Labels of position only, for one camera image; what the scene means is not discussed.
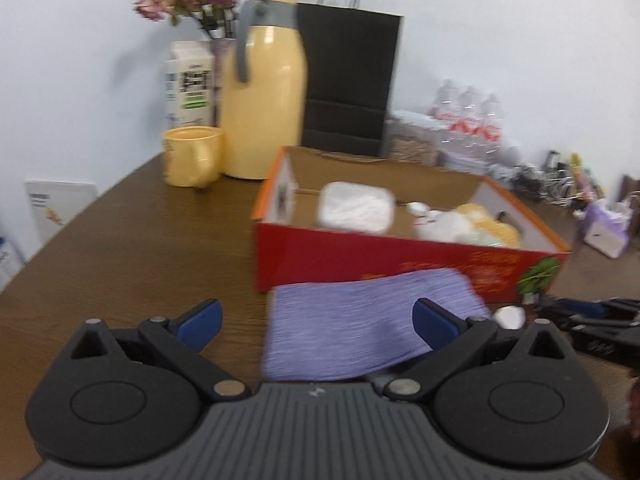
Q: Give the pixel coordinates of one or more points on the white milk carton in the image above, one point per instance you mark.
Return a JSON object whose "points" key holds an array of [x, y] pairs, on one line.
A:
{"points": [[190, 85]]}

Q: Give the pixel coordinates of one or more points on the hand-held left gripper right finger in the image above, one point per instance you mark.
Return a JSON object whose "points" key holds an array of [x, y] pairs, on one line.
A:
{"points": [[435, 325]]}

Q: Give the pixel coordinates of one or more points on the white paper sign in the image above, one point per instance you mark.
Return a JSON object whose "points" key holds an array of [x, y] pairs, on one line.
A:
{"points": [[60, 205]]}

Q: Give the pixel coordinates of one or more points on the clear container of white beads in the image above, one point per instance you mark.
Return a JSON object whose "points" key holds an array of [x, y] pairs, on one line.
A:
{"points": [[355, 207]]}

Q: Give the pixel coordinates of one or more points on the yellow mug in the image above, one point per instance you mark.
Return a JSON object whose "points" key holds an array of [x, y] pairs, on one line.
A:
{"points": [[187, 160]]}

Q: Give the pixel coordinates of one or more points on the small black charger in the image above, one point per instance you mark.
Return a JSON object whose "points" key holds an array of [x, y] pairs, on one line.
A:
{"points": [[552, 160]]}

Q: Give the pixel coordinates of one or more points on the yellow snack packet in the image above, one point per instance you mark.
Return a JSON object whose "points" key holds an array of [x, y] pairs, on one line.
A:
{"points": [[582, 175]]}

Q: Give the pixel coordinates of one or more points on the purple tissue pack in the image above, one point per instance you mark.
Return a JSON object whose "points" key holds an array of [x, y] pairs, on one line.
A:
{"points": [[605, 232]]}

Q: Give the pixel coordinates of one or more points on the dried pink flower bouquet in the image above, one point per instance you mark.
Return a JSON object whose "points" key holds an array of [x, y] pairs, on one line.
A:
{"points": [[155, 2]]}

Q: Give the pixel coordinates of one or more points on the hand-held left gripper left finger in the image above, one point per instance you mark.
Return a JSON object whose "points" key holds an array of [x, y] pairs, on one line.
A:
{"points": [[202, 325]]}

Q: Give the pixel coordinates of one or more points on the red cardboard box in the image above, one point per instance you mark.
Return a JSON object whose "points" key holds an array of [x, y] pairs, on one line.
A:
{"points": [[325, 260]]}

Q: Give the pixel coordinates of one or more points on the yellow white plush toy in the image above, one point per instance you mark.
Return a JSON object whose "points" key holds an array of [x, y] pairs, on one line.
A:
{"points": [[450, 227]]}

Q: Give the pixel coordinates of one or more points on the black paper bag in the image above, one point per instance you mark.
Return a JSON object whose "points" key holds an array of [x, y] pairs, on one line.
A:
{"points": [[350, 70]]}

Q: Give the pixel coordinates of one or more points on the yellow thermos jug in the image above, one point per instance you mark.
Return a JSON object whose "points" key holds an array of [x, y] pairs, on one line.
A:
{"points": [[265, 100]]}

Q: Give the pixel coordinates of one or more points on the clear food container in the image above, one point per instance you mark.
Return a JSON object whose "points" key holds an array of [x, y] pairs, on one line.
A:
{"points": [[410, 147]]}

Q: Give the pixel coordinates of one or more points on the small white bottle cap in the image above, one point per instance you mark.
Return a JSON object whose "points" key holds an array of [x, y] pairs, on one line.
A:
{"points": [[510, 316]]}

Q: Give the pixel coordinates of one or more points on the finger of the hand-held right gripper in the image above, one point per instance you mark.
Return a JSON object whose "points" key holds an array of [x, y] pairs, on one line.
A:
{"points": [[555, 318], [575, 306]]}

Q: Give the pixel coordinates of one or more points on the purple cloth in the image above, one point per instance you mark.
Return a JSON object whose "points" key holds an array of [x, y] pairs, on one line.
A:
{"points": [[350, 330]]}

